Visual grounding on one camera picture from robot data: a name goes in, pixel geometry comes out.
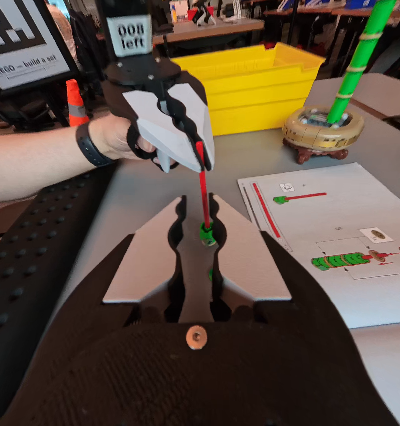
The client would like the single green round brick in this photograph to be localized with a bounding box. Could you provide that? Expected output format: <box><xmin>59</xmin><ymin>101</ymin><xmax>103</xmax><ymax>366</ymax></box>
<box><xmin>199</xmin><ymin>221</ymin><xmax>217</xmax><ymax>247</ymax></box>

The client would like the instruction booklet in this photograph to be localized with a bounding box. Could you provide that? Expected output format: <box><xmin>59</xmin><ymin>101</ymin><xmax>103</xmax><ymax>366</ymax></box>
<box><xmin>237</xmin><ymin>162</ymin><xmax>400</xmax><ymax>329</ymax></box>

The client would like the toy brick bamboo pot model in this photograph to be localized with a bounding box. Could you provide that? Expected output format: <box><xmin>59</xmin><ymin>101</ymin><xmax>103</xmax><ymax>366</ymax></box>
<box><xmin>281</xmin><ymin>0</ymin><xmax>398</xmax><ymax>165</ymax></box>

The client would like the black framed marker sign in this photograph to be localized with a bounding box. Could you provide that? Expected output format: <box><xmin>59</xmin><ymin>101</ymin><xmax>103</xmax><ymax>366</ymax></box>
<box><xmin>0</xmin><ymin>0</ymin><xmax>81</xmax><ymax>95</ymax></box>

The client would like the grey office desk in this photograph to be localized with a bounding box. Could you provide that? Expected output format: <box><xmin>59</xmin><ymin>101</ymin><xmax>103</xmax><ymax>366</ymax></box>
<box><xmin>152</xmin><ymin>17</ymin><xmax>265</xmax><ymax>45</ymax></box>

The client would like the orange traffic cone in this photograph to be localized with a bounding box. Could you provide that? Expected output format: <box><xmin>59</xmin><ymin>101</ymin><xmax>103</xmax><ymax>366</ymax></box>
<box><xmin>65</xmin><ymin>79</ymin><xmax>90</xmax><ymax>128</ymax></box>

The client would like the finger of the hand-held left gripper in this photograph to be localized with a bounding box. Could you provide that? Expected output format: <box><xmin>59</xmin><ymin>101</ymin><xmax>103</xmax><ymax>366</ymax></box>
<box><xmin>122</xmin><ymin>90</ymin><xmax>204</xmax><ymax>173</ymax></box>
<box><xmin>167</xmin><ymin>83</ymin><xmax>215</xmax><ymax>171</ymax></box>

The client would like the black office chair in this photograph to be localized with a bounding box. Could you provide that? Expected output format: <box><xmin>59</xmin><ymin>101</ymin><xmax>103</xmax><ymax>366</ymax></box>
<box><xmin>0</xmin><ymin>93</ymin><xmax>59</xmax><ymax>132</ymax></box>

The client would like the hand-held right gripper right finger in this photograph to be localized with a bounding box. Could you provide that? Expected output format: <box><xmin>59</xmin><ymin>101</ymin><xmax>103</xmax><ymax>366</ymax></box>
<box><xmin>209</xmin><ymin>193</ymin><xmax>292</xmax><ymax>322</ymax></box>

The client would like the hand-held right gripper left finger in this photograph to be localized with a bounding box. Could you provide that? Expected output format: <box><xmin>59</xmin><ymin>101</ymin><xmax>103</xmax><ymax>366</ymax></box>
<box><xmin>102</xmin><ymin>196</ymin><xmax>187</xmax><ymax>323</ymax></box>

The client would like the person's left forearm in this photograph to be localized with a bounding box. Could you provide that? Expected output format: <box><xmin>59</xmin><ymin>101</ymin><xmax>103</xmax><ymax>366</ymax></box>
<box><xmin>0</xmin><ymin>126</ymin><xmax>91</xmax><ymax>204</ymax></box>

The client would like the yellow storage bin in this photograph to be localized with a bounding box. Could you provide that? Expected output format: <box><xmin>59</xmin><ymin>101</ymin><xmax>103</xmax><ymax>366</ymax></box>
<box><xmin>171</xmin><ymin>42</ymin><xmax>326</xmax><ymax>137</ymax></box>

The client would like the red plastic rod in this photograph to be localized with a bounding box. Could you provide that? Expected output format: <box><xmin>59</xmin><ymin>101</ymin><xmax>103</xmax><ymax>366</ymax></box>
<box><xmin>196</xmin><ymin>141</ymin><xmax>211</xmax><ymax>230</ymax></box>

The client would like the person's left hand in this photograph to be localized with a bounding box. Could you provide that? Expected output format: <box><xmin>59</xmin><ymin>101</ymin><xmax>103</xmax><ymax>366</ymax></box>
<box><xmin>88</xmin><ymin>115</ymin><xmax>180</xmax><ymax>172</ymax></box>

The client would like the black wristband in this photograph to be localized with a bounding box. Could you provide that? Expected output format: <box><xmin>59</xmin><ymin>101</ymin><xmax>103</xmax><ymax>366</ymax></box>
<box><xmin>75</xmin><ymin>121</ymin><xmax>115</xmax><ymax>168</ymax></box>

